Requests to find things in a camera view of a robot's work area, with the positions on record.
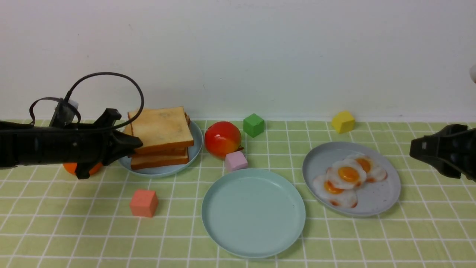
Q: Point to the salmon cube block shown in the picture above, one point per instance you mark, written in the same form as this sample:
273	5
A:
144	203

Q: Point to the red apple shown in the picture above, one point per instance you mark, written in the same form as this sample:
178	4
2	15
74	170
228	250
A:
223	138

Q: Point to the green cube block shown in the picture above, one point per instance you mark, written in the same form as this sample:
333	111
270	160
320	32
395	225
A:
253	125

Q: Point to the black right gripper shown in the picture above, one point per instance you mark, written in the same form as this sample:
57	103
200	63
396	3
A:
451	151

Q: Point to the light blue bread plate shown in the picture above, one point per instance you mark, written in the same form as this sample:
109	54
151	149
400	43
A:
160	172

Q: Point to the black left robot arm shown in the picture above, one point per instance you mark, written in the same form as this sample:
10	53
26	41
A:
11	144

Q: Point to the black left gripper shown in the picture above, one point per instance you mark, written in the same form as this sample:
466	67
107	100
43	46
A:
86	146

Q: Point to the fried egg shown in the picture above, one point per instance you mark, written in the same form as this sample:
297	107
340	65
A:
324	190
375	172
346	174

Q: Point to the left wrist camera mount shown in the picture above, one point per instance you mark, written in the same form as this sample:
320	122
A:
65	112

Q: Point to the teal empty plate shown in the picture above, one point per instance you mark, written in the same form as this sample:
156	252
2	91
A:
253	213

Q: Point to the grey-blue egg plate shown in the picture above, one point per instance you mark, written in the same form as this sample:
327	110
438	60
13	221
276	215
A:
373	198

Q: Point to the yellow cube block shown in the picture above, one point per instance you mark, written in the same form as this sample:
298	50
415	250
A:
343	122

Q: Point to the pink-lilac cube block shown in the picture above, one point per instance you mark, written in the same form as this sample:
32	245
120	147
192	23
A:
235	161

